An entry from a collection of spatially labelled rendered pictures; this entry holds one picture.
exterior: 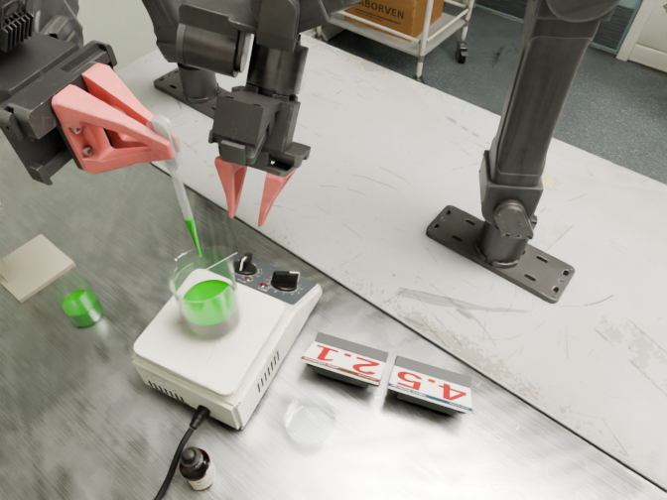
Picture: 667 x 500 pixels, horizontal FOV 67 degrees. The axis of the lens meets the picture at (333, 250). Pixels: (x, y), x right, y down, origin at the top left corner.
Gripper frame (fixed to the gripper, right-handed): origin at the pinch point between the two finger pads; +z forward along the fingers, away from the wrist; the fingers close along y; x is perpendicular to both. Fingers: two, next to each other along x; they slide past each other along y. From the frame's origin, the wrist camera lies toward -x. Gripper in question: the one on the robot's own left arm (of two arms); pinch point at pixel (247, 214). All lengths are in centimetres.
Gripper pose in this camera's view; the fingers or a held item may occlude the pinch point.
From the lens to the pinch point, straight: 60.5
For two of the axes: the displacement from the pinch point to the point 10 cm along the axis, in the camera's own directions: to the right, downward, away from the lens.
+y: 9.6, 2.8, -0.4
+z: -2.5, 8.9, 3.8
